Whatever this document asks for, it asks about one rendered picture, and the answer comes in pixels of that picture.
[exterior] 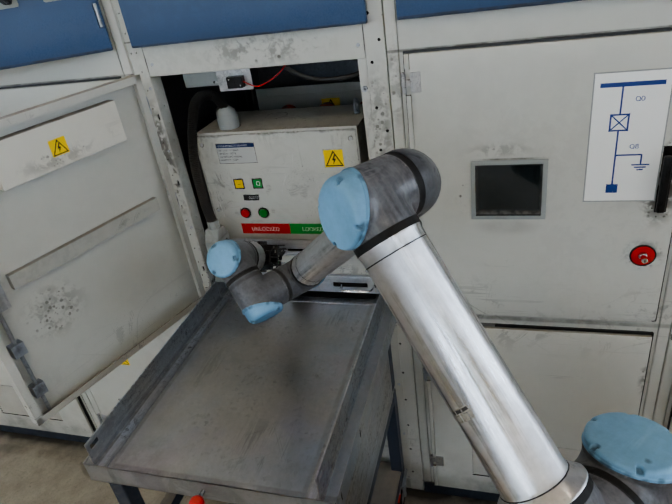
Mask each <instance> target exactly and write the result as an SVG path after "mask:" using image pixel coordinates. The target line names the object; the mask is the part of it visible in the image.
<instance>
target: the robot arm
mask: <svg viewBox="0 0 672 504"><path fill-rule="evenodd" d="M440 191H441V176H440V173H439V170H438V168H437V166H436V164H435V163H434V162H433V160H432V159H431V158H430V157H428V156H427V155H426V154H424V153H422V152H420V151H418V150H415V149H408V148H401V149H395V150H391V151H389V152H386V153H384V154H383V155H380V156H378V157H375V158H373V159H370V160H368V161H366V162H363V163H361V164H358V165H356V166H353V167H348V168H345V169H343V170H342V171H341V172H340V173H338V174H336V175H333V176H331V177H330V178H328V179H327V180H326V181H325V182H324V184H323V185H322V188H321V190H320V193H319V198H318V203H319V205H318V212H319V218H320V222H321V225H322V228H323V230H324V231H323V232H322V233H321V234H320V235H319V236H318V237H317V238H316V239H315V240H313V241H312V242H311V243H310V244H309V245H308V246H307V247H306V248H305V249H304V250H302V251H301V252H300V253H298V254H297V255H296V256H294V257H293V258H292V259H291V260H290V261H289V262H287V263H286V262H281V260H282V255H284V251H286V250H284V248H280V246H285V245H268V244H267V241H257V242H254V241H248V239H247V238H244V241H240V240H230V239H226V240H222V241H218V242H216V243H215V244H213V245H212V246H211V248H210V249H209V251H208V253H207V259H206V261H207V266H208V269H209V270H210V272H211V273H212V274H213V275H215V276H216V277H219V278H222V279H223V281H224V283H225V284H226V286H227V288H228V289H229V291H230V293H231V294H232V296H233V298H234V299H235V301H236V302H237V304H238V306H239V307H240V309H241V311H242V314H243V315H245V317H246V318H247V320H248V321H249V322H250V323H252V324H258V323H261V322H263V321H266V320H268V319H269V318H271V317H273V316H275V315H277V314H278V313H280V312H281V311H282V310H283V304H285V303H287V302H288V301H290V300H292V299H294V298H296V297H298V296H299V295H301V294H303V293H305V292H307V291H309V290H310V289H312V288H316V287H317V286H319V285H320V284H321V283H322V282H323V281H324V279H325V277H326V276H327V275H329V274H330V273H331V272H333V271H334V270H335V269H337V268H338V267H340V266H341V265H342V264H344V263H345V262H346V261H348V260H349V259H350V258H352V257H353V256H354V255H356V256H357V258H358V260H359V261H361V262H362V263H363V265H364V267H365V268H366V270H367V272H368V273H369V275H370V277H371V278H372V280H373V282H374V283H375V285H376V287H377V288H378V290H379V292H380V293H381V295H382V297H383V299H384V300H385V302H386V304H387V305H388V307H389V309H390V310H391V312H392V314H393V315H394V317H395V319H396V320H397V322H398V324H399V325H400V327H401V329H402V330H403V332H404V334H405V335H406V337H407V339H408V340H409V342H410V344H411V346H412V347H413V349H414V351H415V352H416V354H417V356H418V357H419V359H420V361H421V362H422V364H423V366H424V367H425V369H426V371H427V372H428V374H429V376H430V377H431V379H432V381H433V382H434V384H435V386H436V387H437V389H438V391H439V393H440V394H441V396H442V398H443V399H444V401H445V403H446V404H447V406H448V408H449V409H450V411H451V413H452V414H453V416H454V418H455V419H456V421H457V423H458V424H459V426H460V428H461V429H462V431H463V433H464V434H465V436H466V438H467V439H468V441H469V443H470V445H471V446H472V448H473V450H474V451H475V453H476V455H477V456H478V458H479V460H480V461H481V463H482V465H483V466H484V468H485V470H486V471H487V473H488V475H489V476H490V478H491V480H492V481H493V483H494V485H495V486H496V488H497V490H498V492H499V493H500V496H499V499H498V502H497V504H672V434H671V433H670V431H669V430H668V429H666V428H665V427H663V426H662V425H660V424H658V423H656V422H654V421H652V420H650V419H648V418H645V417H642V416H639V415H635V414H632V415H630V414H626V413H623V412H609V413H603V414H600V415H597V416H595V417H593V418H592V419H591V420H590V421H588V422H587V424H586V425H585V428H584V431H583V433H582V436H581V439H582V448H581V451H580V454H579V456H578V457H577V459H576V460H575V461H570V460H566V459H564V458H563V456H562V455H561V453H560V451H559V450H558V448H557V446H556V445H555V443H554V442H553V440H552V438H551V437H550V435H549V433H548V432H547V430H546V428H545V427H544V425H543V424H542V422H541V420H540V419H539V417H538V415H537V414H536V412H535V410H534V409H533V407H532V406H531V404H530V402H529V401H528V399H527V397H526V396H525V394H524V392H523V391H522V389H521V388H520V386H519V384H518V383H517V381H516V379H515V378H514V376H513V374H512V373H511V371H510V369H509V368H508V366H507V365H506V363H505V361H504V360H503V358H502V356H501V355H500V353H499V351H498V350H497V348H496V347H495V345H494V343H493V342H492V340H491V338H490V337H489V335H488V333H487V332H486V330H485V329H484V327H483V325H482V324H481V322H480V320H479V319H478V317H477V315H476V314H475V312H474V311H473V309H472V307H471V306H470V304H469V302H468V301H467V299H466V297H465V296H464V294H463V293H462V291H461V289H460V288H459V286H458V284H457V283H456V281H455V279H454V278H453V276H452V274H451V273H450V271H449V270H448V268H447V266H446V265H445V263H444V261H443V260H442V258H441V256H440V255H439V253H438V252H437V250H436V248H435V247H434V245H433V243H432V242H431V240H430V238H429V237H428V235H427V234H426V232H425V230H424V229H423V227H422V222H421V220H420V219H419V217H421V216H422V215H424V214H425V213H426V212H428V211H429V210H430V209H431V208H432V207H433V205H434V204H435V203H436V201H437V199H438V197H439V194H440ZM279 255H280V256H279ZM279 260H280V261H279ZM281 264H283V265H281ZM273 266H276V268H273ZM278 266H279V267H278ZM267 270H271V271H269V272H267ZM261 272H267V273H265V274H262V273H261Z"/></svg>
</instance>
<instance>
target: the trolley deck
mask: <svg viewBox="0 0 672 504"><path fill-rule="evenodd" d="M372 307H373V305H352V304H330V303H309V302H287V303H285V304H283V310H282V311H281V312H280V313H278V314H277V315H275V316H273V317H271V318H269V319H268V320H266V321H263V322H261V323H258V324H252V323H250V322H249V321H248V320H247V318H246V317H245V315H243V314H242V311H241V309H240V307H239V306H238V304H237V302H236V301H235V299H229V300H228V302H227V303H226V305H225V306H224V307H223V309H222V310H221V311H220V313H219V314H218V316H217V317H216V318H215V320H214V321H213V322H212V324H211V325H210V327H209V328H208V329H207V331H206V332H205V333H204V335H203V336H202V338H201V339H200V340H199V342H198V343H197V344H196V346H195V347H194V349H193V350H192V351H191V353H190V354H189V355H188V357H187V358H186V360H185V361H184V362H183V364H182V365H181V366H180V368H179V369H178V371H177V372H176V373H175V375H174V376H173V377H172V379H171V380H170V382H169V383H168V384H167V386H166V387H165V388H164V390H163V391H162V393H161V394H160V395H159V397H158V398H157V399H156V401H155V402H154V404H153V405H152V406H151V408H150V409H149V410H148V412H147V413H146V415H145V416H144V417H143V419H142V420H141V421H140V423H139V424H138V426H137V427H136V428H135V430H134V431H133V432H132V434H131V435H130V437H129V438H128V439H127V441H126V442H125V443H124V445H123V446H122V448H121V449H120V450H119V452H118V453H117V455H116V456H115V457H114V459H113V460H112V461H111V463H110V464H109V466H108V467H107V468H106V467H99V466H93V465H92V464H93V462H92V460H91V458H90V456H89V455H88V457H87V458H86V459H85V460H84V462H83V465H84V466H85V468H86V470H87V472H88V474H89V476H90V478H91V480H96V481H102V482H108V483H114V484H120V485H126V486H132V487H138V488H144V489H150V490H156V491H162V492H168V493H174V494H180V495H186V496H192V497H193V496H195V495H199V494H200V492H201V490H202V489H203V490H205V493H204V495H203V498H204V499H210V500H216V501H222V502H228V503H234V504H345V501H346V498H347V494H348V491H349V487H350V484H351V480H352V477H353V473H354V470H355V466H356V463H357V459H358V456H359V452H360V448H361V445H362V441H363V438H364V434H365V431H366V427H367V424H368V420H369V417H370V413H371V410H372V406H373V402H374V399H375V395H376V392H377V388H378V385H379V381H380V378H381V374H382V371H383V367H384V364H385V360H386V357H387V353H388V349H389V346H390V342H391V339H392V335H393V332H394V328H395V325H396V319H395V317H394V315H393V314H392V312H391V310H390V309H389V307H388V306H386V308H385V311H384V314H383V317H382V321H381V324H380V327H379V330H378V333H377V336H376V339H375V342H374V346H373V349H372V352H371V355H370V358H369V361H368V364H367V367H366V371H365V374H364V377H363V380H362V383H361V386H360V389H359V392H358V396H357V399H356V402H355V405H354V408H353V411H352V414H351V418H350V421H349V424H348V427H347V430H346V433H345V436H344V439H343V443H342V446H341V449H340V452H339V455H338V458H337V461H336V464H335V468H334V471H333V474H332V477H331V480H330V483H329V486H328V489H327V493H326V496H325V499H324V502H322V501H316V500H309V499H305V496H306V493H307V490H308V487H309V485H310V482H311V479H312V476H313V473H314V471H315V468H316V465H317V462H318V459H319V456H320V454H321V451H322V448H323V445H324V442H325V439H326V437H327V434H328V431H329V428H330V425H331V422H332V420H333V417H334V414H335V411H336V408H337V405H338V403H339V400H340V397H341V394H342V391H343V389H344V386H345V383H346V380H347V377H348V374H349V372H350V369H351V366H352V363H353V360H354V357H355V355H356V352H357V349H358V346H359V343H360V340H361V338H362V335H363V332H364V329H365V326H366V323H367V321H368V318H369V315H370V312H371V309H372Z"/></svg>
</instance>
